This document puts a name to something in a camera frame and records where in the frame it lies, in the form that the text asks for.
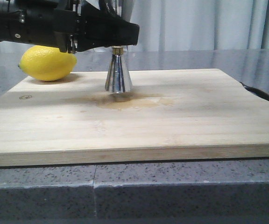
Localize yellow lemon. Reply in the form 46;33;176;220
19;45;77;81

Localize grey curtain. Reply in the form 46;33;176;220
0;0;269;52

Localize light wooden cutting board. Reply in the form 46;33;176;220
0;69;269;167

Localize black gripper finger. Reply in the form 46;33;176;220
77;4;140;52

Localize steel double jigger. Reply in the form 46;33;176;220
98;0;134;94

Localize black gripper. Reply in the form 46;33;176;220
0;0;82;54

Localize black cable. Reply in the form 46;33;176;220
239;81;269;108

